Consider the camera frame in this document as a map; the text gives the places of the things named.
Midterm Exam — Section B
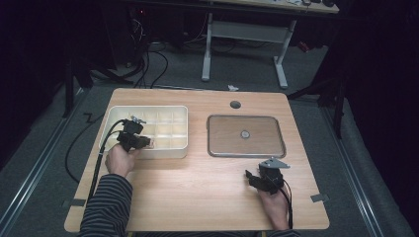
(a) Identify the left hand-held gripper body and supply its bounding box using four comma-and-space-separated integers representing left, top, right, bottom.
116, 116, 147, 152

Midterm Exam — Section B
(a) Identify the cream compartment organizer box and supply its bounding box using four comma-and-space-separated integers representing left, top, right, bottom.
98, 104, 190, 160

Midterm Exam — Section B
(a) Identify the person's left hand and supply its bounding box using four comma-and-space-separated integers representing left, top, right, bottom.
104, 145, 142, 178

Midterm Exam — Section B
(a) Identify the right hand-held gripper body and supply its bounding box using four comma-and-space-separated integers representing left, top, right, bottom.
256, 157, 292, 196

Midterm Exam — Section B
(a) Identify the hand-held gripper black cable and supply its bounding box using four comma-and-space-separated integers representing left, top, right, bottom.
88, 118, 127, 201
278, 179, 294, 230

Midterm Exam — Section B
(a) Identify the person's right hand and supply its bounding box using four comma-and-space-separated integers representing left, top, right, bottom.
257, 192, 291, 231

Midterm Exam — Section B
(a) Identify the bundle of black floor cables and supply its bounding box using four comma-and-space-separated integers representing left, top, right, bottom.
125, 19, 170, 89

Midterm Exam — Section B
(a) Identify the shiny metal tray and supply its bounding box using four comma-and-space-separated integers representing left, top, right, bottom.
206, 114, 287, 159

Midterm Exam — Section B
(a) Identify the metal floor rail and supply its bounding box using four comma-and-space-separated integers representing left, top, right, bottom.
0, 88, 87, 231
320, 107, 384, 237

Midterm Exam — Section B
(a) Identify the left hand-held gripper black cable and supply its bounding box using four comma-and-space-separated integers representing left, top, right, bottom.
88, 118, 127, 201

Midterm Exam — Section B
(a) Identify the right hand-held gripper black cable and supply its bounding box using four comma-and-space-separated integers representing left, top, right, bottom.
278, 179, 294, 230

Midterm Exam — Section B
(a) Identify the white-framed wooden desk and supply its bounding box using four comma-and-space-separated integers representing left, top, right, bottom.
201, 0, 340, 90

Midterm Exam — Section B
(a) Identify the long black floor cable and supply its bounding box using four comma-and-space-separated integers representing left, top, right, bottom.
64, 113, 104, 183

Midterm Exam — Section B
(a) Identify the black metal stand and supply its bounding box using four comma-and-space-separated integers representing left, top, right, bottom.
62, 57, 132, 119
286, 75, 347, 139

